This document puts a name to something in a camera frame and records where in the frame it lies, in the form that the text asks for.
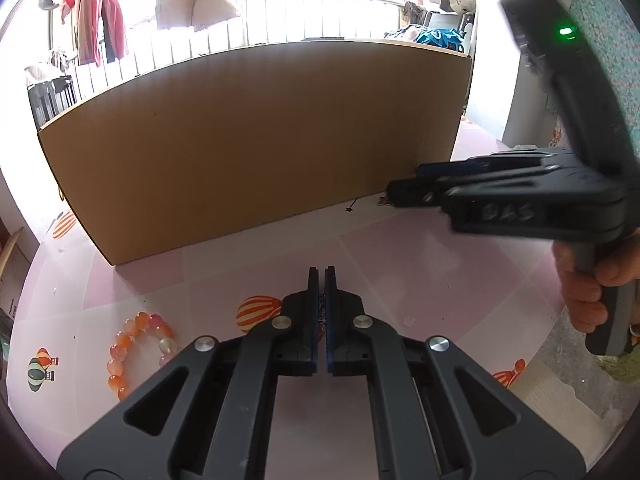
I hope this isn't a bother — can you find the orange pink bead bracelet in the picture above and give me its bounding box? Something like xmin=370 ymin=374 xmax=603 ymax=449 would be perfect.
xmin=106 ymin=311 xmax=179 ymax=402

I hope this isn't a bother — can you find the red hanging garment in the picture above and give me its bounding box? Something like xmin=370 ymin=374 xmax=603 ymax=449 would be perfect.
xmin=64 ymin=0 xmax=126 ymax=65

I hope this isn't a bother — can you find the right hand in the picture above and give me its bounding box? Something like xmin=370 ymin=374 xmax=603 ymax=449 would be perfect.
xmin=552 ymin=231 xmax=640 ymax=334

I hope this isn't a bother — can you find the open cardboard box with clothes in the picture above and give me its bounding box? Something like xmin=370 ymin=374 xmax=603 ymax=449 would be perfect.
xmin=0 ymin=229 xmax=30 ymax=321

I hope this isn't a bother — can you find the large brown cardboard box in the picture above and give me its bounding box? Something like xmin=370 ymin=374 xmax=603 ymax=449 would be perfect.
xmin=39 ymin=40 xmax=472 ymax=266

